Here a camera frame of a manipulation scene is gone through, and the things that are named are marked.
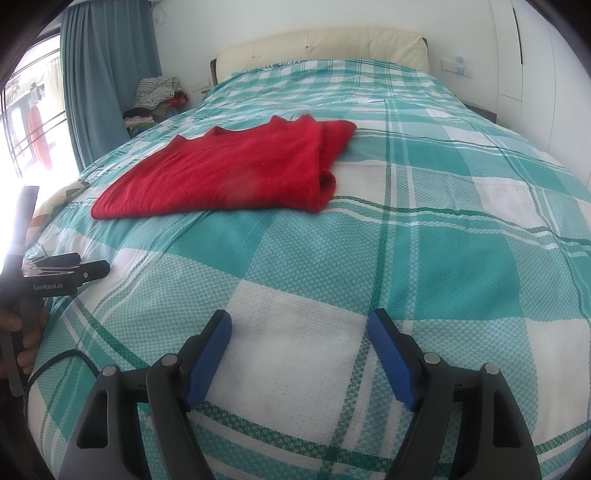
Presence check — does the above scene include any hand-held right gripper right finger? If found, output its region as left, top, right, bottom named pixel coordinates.
left=367, top=308, right=543, bottom=480

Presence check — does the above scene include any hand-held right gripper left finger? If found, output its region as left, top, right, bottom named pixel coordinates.
left=58, top=309, right=233, bottom=480

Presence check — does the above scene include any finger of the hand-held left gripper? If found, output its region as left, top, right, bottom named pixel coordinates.
left=25, top=252, right=80, bottom=271
left=74, top=260, right=112, bottom=283

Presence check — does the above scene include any red knit sweater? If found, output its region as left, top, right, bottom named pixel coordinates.
left=90, top=115, right=357, bottom=221

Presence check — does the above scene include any pile of mixed clothes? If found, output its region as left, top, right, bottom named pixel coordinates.
left=122, top=76, right=190, bottom=139

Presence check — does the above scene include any person's left hand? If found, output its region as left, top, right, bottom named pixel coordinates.
left=0, top=308, right=49, bottom=377

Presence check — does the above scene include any cream patterned cloth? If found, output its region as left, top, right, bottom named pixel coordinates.
left=28, top=178, right=93, bottom=232

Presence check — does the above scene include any teal plaid bed blanket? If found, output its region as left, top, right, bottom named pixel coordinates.
left=21, top=58, right=591, bottom=480

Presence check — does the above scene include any red hanging garment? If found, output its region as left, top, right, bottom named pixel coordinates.
left=25, top=83, right=54, bottom=167

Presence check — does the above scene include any blue-grey curtain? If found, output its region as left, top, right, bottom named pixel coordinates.
left=60, top=0, right=163, bottom=171

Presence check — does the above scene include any dark wooden nightstand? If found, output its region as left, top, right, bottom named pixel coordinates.
left=462, top=100, right=498, bottom=124

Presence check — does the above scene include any cream padded headboard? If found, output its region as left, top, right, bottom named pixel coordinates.
left=210, top=27, right=431, bottom=86

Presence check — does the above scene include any white wardrobe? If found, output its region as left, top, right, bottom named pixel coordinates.
left=489, top=0, right=591, bottom=185

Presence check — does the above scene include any black cable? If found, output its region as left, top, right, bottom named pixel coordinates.
left=28, top=349, right=102, bottom=384

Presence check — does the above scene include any white wall switch panel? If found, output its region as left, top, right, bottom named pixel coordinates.
left=441, top=55, right=475, bottom=75

